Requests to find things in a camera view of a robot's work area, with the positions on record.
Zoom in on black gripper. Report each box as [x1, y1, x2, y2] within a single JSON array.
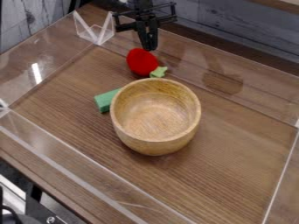
[[112, 0, 176, 51]]

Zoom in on red plush strawberry toy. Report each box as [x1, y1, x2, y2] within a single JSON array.
[[125, 48, 168, 78]]

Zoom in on green foam block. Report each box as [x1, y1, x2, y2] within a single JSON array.
[[93, 88, 120, 113]]

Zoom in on wooden bowl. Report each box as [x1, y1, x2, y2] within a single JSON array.
[[109, 78, 201, 156]]

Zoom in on black metal table leg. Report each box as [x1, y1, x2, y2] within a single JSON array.
[[24, 185, 68, 224]]

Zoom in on clear acrylic corner bracket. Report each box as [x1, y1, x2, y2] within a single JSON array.
[[72, 11, 116, 46]]

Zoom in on clear acrylic tray wall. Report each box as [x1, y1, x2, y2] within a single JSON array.
[[0, 14, 299, 224]]

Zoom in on black cable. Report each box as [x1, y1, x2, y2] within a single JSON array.
[[0, 186, 18, 224]]

